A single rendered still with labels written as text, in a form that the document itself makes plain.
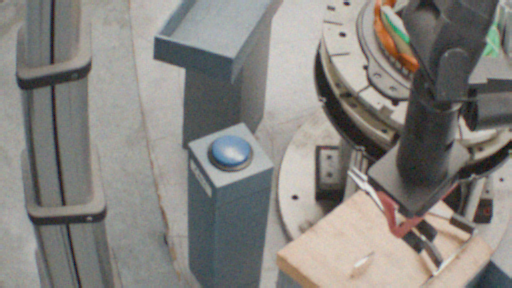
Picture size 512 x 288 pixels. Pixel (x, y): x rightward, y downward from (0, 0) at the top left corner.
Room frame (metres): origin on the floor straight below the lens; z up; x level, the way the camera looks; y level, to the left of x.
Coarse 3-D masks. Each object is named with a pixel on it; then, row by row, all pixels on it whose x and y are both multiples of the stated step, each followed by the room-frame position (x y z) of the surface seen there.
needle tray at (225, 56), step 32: (192, 0) 1.16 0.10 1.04; (224, 0) 1.18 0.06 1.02; (256, 0) 1.18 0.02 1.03; (160, 32) 1.07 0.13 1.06; (192, 32) 1.11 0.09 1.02; (224, 32) 1.11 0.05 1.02; (256, 32) 1.10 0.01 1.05; (192, 64) 1.05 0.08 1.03; (224, 64) 1.03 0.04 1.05; (256, 64) 1.15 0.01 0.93; (192, 96) 1.12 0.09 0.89; (224, 96) 1.11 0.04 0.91; (256, 96) 1.16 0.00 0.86; (192, 128) 1.12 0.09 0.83; (224, 128) 1.11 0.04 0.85; (256, 128) 1.17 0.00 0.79
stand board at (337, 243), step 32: (320, 224) 0.80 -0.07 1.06; (352, 224) 0.80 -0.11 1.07; (384, 224) 0.80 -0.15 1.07; (448, 224) 0.80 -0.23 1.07; (288, 256) 0.75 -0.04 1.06; (320, 256) 0.76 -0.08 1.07; (352, 256) 0.76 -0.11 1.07; (384, 256) 0.76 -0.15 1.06; (416, 256) 0.76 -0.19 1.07; (448, 256) 0.76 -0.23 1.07; (480, 256) 0.75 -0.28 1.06
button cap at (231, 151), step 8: (224, 136) 0.93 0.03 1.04; (232, 136) 0.93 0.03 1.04; (216, 144) 0.92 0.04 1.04; (224, 144) 0.92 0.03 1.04; (232, 144) 0.92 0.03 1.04; (240, 144) 0.92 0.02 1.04; (216, 152) 0.90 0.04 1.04; (224, 152) 0.90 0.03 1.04; (232, 152) 0.91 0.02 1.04; (240, 152) 0.91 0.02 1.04; (248, 152) 0.91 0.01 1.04; (216, 160) 0.90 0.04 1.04; (224, 160) 0.89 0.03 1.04; (232, 160) 0.89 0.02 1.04; (240, 160) 0.90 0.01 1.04
